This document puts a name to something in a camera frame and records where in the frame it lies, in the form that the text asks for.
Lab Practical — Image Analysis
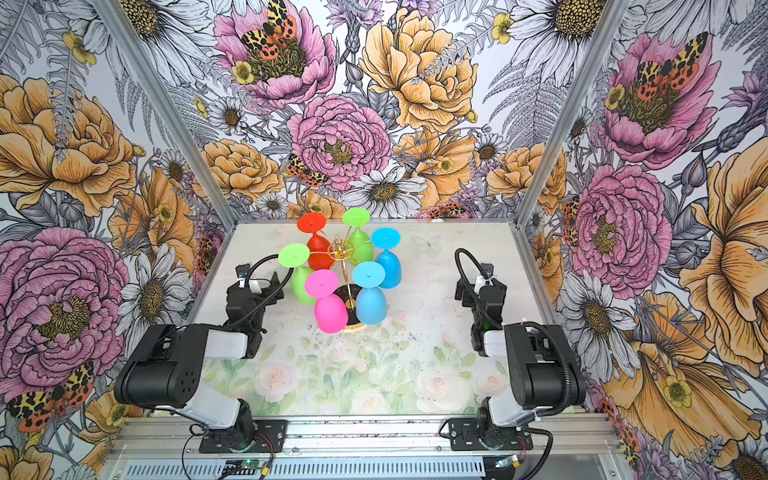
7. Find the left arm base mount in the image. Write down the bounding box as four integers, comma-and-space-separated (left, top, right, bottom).
199, 419, 289, 454

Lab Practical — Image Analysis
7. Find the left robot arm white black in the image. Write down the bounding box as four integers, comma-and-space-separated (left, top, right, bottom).
114, 255, 294, 451

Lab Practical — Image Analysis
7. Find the small green circuit board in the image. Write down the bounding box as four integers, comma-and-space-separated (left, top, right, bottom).
222, 458, 266, 476

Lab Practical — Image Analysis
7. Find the gold wire glass rack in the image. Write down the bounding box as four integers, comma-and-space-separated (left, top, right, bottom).
330, 234, 364, 331

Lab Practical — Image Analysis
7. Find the green wine glass rear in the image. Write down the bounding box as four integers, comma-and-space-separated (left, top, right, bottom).
342, 207, 374, 266

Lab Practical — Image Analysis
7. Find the blue wine glass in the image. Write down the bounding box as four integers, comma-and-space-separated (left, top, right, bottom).
371, 227, 402, 289
353, 261, 387, 326

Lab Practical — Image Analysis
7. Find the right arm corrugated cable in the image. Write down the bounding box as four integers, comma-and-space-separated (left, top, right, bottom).
454, 247, 572, 418

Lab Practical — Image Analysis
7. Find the red wine glass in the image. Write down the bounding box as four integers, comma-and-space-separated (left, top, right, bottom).
297, 213, 334, 271

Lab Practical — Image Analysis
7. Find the pink wine glass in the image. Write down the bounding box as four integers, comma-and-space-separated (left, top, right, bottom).
305, 269, 349, 334

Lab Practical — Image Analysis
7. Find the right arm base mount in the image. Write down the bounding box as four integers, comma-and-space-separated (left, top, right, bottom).
439, 417, 533, 452

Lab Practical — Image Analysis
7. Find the aluminium front rail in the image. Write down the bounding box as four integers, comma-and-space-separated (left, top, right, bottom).
101, 413, 633, 479

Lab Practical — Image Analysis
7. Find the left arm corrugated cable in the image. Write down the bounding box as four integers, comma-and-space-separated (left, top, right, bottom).
227, 254, 296, 331

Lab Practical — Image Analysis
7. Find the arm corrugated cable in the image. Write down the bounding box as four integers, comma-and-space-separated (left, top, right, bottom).
454, 247, 572, 418
227, 254, 296, 331

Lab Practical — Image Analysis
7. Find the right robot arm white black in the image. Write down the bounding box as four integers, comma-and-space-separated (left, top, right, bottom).
447, 271, 586, 451

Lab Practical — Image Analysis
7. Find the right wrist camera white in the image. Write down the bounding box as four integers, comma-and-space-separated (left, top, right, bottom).
474, 274, 493, 295

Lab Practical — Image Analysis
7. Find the green wine glass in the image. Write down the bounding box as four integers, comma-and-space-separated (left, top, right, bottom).
278, 243, 316, 306
342, 207, 374, 266

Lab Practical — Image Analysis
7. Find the green wine glass front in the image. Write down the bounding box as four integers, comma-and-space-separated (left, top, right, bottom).
278, 243, 316, 306

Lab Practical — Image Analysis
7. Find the blue wine glass front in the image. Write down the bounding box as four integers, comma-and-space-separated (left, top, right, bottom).
353, 261, 387, 326

